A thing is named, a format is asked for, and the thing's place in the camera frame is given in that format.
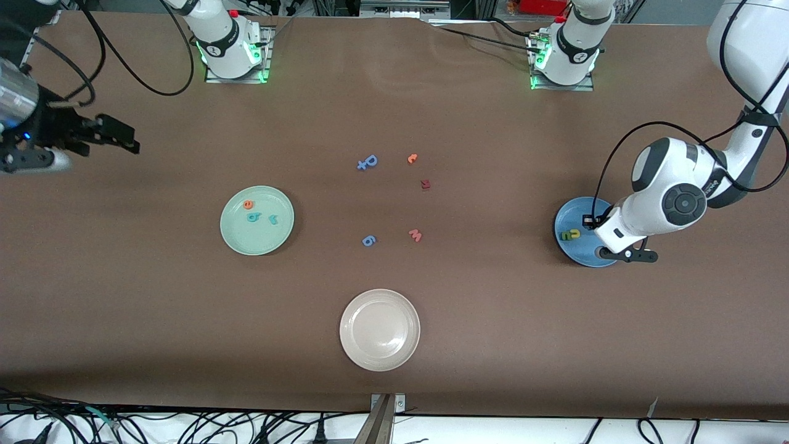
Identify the aluminium table rail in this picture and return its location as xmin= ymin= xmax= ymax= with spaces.
xmin=17 ymin=9 xmax=62 ymax=75

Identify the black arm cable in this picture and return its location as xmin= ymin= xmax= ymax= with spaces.
xmin=595 ymin=0 xmax=789 ymax=223
xmin=31 ymin=0 xmax=195 ymax=109

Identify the pale green plate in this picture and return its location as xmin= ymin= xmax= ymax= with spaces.
xmin=220 ymin=186 xmax=295 ymax=257

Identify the grey equipment box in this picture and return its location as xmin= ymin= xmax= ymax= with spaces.
xmin=359 ymin=0 xmax=452 ymax=20

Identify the black base cable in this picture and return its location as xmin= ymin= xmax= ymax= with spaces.
xmin=487 ymin=17 xmax=549 ymax=44
xmin=428 ymin=23 xmax=546 ymax=56

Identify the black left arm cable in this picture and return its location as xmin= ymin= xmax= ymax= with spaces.
xmin=595 ymin=0 xmax=789 ymax=223

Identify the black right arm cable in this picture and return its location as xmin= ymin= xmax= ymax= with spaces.
xmin=31 ymin=0 xmax=195 ymax=109

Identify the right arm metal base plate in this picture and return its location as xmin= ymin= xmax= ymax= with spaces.
xmin=205 ymin=25 xmax=272 ymax=84

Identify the teal floor cable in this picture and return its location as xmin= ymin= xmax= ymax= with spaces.
xmin=83 ymin=406 xmax=121 ymax=430

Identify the red box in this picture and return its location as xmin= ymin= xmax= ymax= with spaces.
xmin=517 ymin=0 xmax=569 ymax=16

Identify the beige plate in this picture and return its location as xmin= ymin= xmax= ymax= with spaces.
xmin=339 ymin=289 xmax=422 ymax=372

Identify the aluminium beam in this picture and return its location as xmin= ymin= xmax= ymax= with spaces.
xmin=353 ymin=395 xmax=395 ymax=444

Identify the silver metal bracket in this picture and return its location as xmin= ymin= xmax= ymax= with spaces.
xmin=370 ymin=393 xmax=406 ymax=413

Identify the blue plate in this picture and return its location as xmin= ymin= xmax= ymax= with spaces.
xmin=554 ymin=197 xmax=623 ymax=268

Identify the brown table cover sheet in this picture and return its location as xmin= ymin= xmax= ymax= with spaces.
xmin=0 ymin=9 xmax=789 ymax=421

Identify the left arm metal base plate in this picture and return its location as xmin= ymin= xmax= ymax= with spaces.
xmin=529 ymin=34 xmax=594 ymax=92

